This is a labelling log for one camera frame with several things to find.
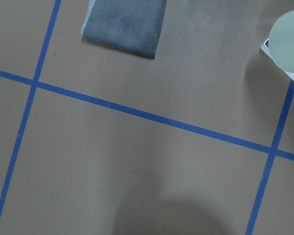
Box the grey folded cloth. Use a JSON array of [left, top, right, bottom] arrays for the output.
[[80, 0, 167, 58]]

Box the green cup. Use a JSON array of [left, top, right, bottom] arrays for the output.
[[269, 10, 294, 73]]

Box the white wire cup rack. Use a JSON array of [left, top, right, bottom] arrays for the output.
[[260, 39, 294, 82]]

